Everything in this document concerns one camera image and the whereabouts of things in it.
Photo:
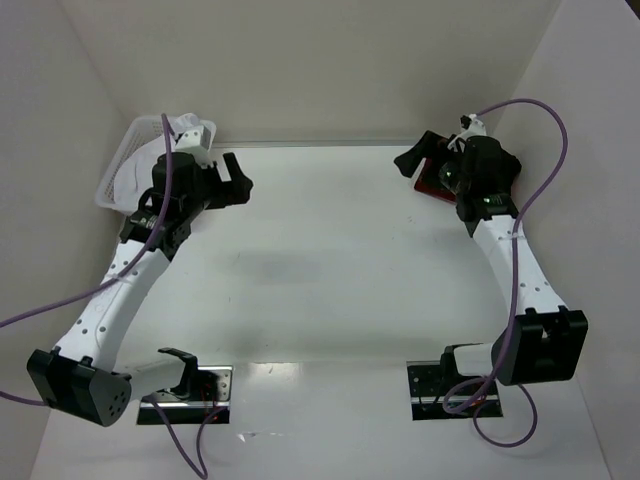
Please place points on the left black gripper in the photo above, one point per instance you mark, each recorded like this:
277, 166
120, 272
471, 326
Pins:
223, 181

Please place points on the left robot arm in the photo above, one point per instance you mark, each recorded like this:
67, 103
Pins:
78, 376

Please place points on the dark red folded t shirt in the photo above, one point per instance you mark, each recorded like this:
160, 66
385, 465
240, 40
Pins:
427, 181

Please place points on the white plastic basket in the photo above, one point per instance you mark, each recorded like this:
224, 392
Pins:
120, 170

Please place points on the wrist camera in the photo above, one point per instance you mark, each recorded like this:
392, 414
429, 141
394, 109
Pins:
471, 126
196, 141

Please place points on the white t shirt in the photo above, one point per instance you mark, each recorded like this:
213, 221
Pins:
132, 170

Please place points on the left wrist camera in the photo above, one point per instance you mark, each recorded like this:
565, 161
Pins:
196, 141

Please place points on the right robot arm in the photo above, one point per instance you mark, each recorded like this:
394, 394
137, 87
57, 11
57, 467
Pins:
543, 339

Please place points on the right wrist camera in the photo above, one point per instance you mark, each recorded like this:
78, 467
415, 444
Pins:
471, 126

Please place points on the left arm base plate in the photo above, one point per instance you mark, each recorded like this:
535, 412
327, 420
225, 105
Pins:
210, 395

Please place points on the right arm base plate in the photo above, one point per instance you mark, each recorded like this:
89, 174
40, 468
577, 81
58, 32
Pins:
427, 389

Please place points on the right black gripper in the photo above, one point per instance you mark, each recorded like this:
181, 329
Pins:
435, 151

